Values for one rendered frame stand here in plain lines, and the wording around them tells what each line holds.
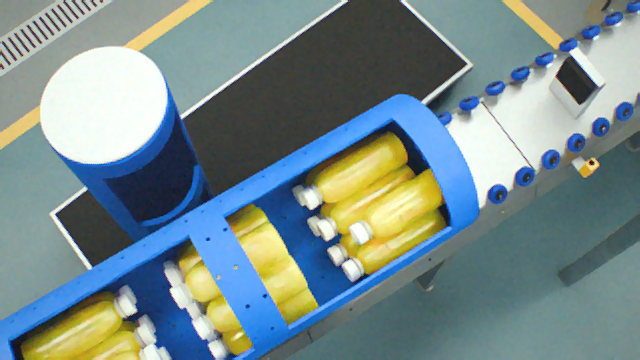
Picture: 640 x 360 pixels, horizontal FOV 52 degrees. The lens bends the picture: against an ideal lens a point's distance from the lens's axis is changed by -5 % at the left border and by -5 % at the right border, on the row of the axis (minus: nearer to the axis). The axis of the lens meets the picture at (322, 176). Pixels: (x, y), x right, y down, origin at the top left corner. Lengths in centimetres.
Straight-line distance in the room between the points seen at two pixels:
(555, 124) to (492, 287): 94
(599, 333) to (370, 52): 128
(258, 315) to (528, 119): 79
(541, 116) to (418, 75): 96
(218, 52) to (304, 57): 39
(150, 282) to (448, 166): 61
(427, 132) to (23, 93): 198
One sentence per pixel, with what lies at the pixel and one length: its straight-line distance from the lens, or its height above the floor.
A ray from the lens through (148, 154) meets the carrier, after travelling 148.
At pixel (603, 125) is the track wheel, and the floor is 97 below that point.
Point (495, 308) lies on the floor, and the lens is 242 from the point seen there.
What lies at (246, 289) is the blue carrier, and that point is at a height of 122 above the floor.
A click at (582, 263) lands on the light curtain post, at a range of 231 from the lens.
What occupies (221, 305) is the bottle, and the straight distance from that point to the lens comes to 119.
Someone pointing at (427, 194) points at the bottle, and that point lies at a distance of 125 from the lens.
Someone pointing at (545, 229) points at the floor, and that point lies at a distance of 254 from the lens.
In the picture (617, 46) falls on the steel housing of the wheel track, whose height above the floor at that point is 93.
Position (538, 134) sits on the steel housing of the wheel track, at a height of 93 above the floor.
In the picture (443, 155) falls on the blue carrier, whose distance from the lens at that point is 119.
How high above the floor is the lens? 230
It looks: 68 degrees down
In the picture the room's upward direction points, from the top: 1 degrees clockwise
